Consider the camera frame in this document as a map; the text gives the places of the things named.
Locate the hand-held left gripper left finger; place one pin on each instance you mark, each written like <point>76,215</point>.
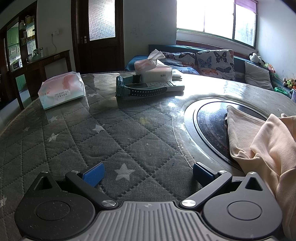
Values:
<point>93,174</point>

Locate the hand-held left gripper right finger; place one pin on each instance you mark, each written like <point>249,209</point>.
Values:
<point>203,175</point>

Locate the cream garment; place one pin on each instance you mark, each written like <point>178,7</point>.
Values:
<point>266,143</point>

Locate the round black hotplate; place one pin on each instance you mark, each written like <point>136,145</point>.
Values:
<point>212,120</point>

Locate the sealed pink white tissue pack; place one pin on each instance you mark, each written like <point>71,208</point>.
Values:
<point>62,88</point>

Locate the white remote control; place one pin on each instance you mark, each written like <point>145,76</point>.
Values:
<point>172,86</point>

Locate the small booklet stack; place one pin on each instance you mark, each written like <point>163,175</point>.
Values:
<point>177,75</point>

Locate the upright butterfly print pillow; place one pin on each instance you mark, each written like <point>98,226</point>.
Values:
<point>215,64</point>

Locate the grey pillow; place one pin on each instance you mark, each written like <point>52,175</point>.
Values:
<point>256,74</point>

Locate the green bowl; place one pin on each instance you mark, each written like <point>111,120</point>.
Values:
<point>280,90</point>

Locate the opened pink white tissue pack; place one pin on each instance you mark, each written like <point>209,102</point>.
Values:
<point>152,69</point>

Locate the blue sofa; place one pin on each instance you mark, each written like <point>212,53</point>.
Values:
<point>238,61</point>

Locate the flat butterfly print pillow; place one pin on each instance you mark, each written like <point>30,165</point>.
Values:
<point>182,58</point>

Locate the dark wooden door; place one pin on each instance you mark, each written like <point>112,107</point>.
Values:
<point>99,53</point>

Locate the dark wooden sideboard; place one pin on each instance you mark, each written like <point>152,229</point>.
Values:
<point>46,62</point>

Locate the pink green plush toy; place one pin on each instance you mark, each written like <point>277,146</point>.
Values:
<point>270,67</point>

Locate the pile of small plush toys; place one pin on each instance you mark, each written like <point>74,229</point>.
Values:
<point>290,83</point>

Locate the panda plush toy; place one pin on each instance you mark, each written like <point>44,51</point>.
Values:
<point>254,58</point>

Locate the glass jar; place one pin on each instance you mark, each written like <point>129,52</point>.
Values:
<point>41,52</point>
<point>35,53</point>

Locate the microwave oven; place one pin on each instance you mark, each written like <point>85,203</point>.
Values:
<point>16,64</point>

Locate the window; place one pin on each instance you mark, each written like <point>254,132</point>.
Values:
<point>208,18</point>

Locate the purple roller blind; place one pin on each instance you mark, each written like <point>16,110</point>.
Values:
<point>246,4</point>

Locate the wall socket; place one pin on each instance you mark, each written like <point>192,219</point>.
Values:
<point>54,33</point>

